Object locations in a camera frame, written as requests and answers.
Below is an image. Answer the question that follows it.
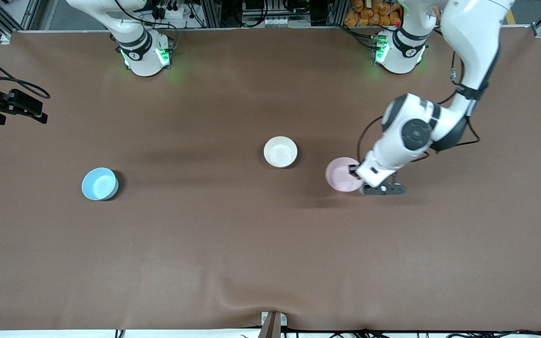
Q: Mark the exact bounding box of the pink bowl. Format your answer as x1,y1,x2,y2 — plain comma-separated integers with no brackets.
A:
325,157,365,193

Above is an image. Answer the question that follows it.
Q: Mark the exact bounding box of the blue bowl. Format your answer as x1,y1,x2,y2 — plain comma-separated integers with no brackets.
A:
81,167,119,201

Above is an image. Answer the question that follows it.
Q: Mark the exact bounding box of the white bowl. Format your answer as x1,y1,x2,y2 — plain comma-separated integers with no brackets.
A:
263,136,298,169

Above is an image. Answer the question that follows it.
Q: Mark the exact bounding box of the brown table mat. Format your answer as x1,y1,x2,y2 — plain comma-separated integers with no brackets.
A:
0,26,541,331

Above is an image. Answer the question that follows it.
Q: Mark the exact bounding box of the orange snack bag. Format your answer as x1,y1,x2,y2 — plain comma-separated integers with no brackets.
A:
344,0,441,27

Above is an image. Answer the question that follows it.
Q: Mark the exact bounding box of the white connector strip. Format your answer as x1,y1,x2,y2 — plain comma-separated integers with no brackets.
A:
262,16,298,27

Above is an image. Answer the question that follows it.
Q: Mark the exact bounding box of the white power strip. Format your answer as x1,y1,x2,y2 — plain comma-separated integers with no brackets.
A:
155,0,192,20

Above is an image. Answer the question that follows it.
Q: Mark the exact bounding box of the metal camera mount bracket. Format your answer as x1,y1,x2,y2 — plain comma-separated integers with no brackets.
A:
260,311,288,338

